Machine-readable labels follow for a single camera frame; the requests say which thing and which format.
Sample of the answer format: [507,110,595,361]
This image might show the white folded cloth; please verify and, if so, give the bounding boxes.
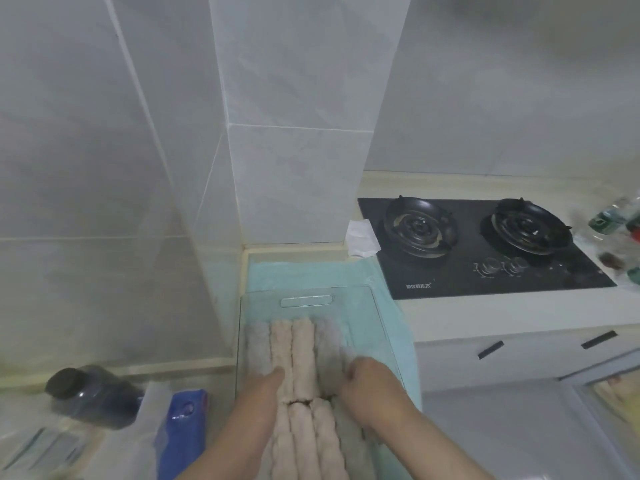
[346,219,381,258]

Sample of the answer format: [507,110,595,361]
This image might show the white base cabinet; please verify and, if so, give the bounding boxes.
[415,322,640,393]

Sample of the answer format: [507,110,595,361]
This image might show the black burner grate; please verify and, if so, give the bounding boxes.
[382,196,459,259]
[487,198,573,255]

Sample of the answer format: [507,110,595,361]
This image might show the cluster of red cap bottles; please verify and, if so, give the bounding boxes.
[572,194,640,287]

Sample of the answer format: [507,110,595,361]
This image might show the clear plastic storage bin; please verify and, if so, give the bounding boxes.
[233,285,407,480]

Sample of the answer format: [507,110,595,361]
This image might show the clear bottle white cap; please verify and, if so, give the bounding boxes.
[0,399,96,480]

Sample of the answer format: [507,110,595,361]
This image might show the black gas stove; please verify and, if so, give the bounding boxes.
[357,196,619,301]

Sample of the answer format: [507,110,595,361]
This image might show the person's right hand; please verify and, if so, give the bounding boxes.
[339,356,421,438]

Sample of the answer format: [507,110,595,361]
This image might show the blue white plastic packet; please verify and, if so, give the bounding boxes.
[99,379,209,480]

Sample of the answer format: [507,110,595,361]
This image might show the person's left hand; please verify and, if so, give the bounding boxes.
[235,367,286,455]

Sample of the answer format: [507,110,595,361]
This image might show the grey framed glass door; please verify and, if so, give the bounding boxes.
[559,347,640,480]

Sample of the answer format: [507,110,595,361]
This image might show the person's right forearm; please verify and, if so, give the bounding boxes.
[375,407,496,480]

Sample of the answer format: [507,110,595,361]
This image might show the dark bottle black cap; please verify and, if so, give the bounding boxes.
[43,365,146,431]

